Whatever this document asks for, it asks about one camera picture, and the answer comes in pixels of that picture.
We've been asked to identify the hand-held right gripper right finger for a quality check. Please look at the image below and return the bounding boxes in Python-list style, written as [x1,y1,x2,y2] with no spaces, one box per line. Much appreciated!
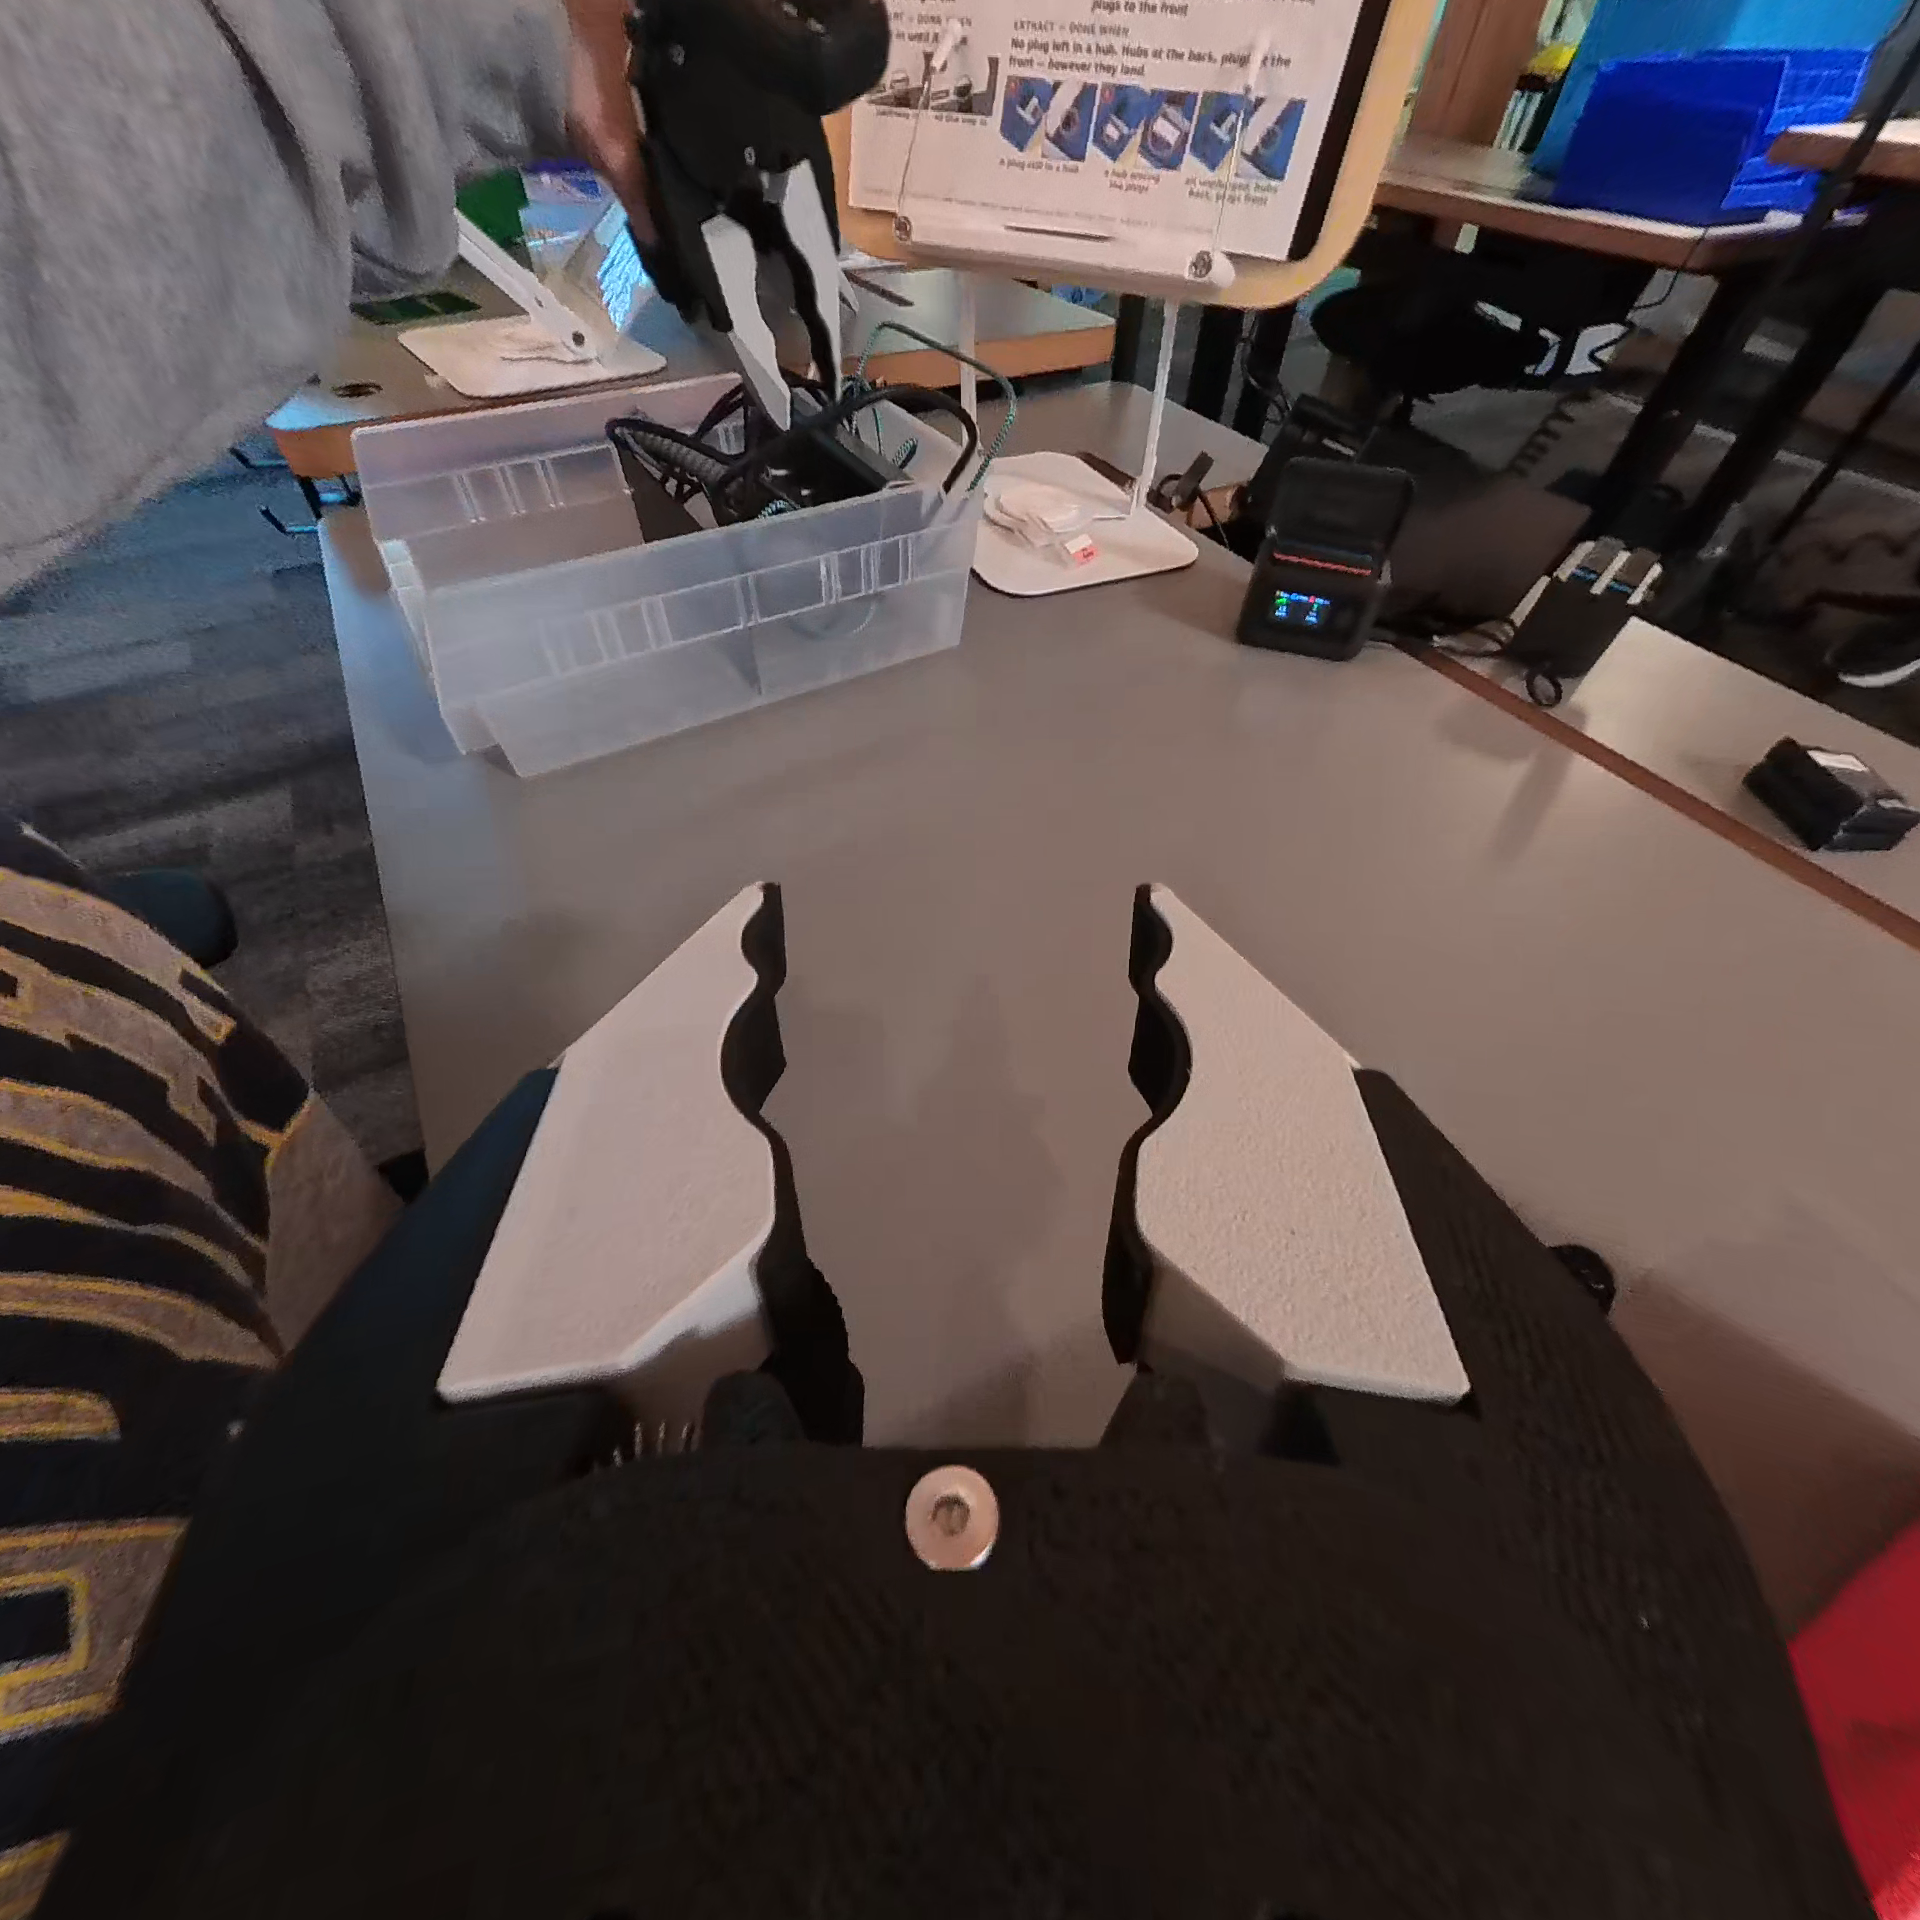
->
[1102,880,1473,1412]

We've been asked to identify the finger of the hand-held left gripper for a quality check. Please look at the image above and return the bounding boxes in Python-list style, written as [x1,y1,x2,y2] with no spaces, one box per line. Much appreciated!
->
[703,211,801,432]
[757,160,848,383]

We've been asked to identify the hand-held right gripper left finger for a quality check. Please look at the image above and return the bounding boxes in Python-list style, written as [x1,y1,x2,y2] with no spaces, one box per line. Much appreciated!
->
[432,880,867,1451]

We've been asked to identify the thick black cable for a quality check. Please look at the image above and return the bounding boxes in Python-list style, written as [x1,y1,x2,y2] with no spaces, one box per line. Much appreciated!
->
[608,381,986,518]

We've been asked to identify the black usb hub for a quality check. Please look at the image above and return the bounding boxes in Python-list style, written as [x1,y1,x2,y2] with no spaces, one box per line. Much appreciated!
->
[622,421,922,544]

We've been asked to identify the clear plastic bin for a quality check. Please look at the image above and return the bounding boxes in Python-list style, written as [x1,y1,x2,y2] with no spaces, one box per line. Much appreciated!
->
[351,373,986,781]

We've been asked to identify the large red plastic bin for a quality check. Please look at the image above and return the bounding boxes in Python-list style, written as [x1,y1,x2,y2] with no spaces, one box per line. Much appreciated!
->
[1786,1516,1920,1920]

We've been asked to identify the person's left forearm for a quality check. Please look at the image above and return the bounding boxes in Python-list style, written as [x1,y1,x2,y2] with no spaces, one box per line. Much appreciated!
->
[0,0,601,593]

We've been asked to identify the person's left hand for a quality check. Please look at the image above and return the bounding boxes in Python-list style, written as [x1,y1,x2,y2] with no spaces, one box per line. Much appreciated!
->
[568,0,663,256]

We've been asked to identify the wood-edged side table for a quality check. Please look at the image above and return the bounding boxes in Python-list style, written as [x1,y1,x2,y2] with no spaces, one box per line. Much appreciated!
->
[269,270,1121,481]

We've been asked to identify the white stand with plastic bags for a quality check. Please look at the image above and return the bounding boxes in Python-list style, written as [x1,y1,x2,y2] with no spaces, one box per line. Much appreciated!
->
[398,163,673,403]

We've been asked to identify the instruction sign stand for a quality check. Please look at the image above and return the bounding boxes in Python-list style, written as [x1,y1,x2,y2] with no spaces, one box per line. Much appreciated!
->
[831,0,1445,598]

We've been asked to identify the small white red-tagged item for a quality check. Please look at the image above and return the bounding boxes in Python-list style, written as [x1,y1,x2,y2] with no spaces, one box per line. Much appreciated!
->
[983,477,1110,572]

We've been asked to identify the black charging case with screen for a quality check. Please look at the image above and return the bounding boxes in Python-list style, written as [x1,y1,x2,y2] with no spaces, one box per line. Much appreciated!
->
[1237,455,1417,662]

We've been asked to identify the black office chair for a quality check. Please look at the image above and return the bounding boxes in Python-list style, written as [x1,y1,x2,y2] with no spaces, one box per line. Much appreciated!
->
[1311,276,1642,400]

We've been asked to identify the black battery charger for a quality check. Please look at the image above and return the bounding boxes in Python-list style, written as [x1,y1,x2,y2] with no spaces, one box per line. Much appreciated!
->
[1505,534,1666,681]

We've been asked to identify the black battery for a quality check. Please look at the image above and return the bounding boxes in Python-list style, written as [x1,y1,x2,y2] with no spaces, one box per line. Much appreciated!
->
[1744,736,1920,855]

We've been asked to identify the dark-legged work table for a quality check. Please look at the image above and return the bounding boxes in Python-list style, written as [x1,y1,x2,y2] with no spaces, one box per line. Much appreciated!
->
[1371,118,1920,453]

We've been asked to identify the large blue bin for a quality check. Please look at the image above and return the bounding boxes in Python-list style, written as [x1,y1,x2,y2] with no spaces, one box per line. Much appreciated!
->
[1546,47,1881,213]

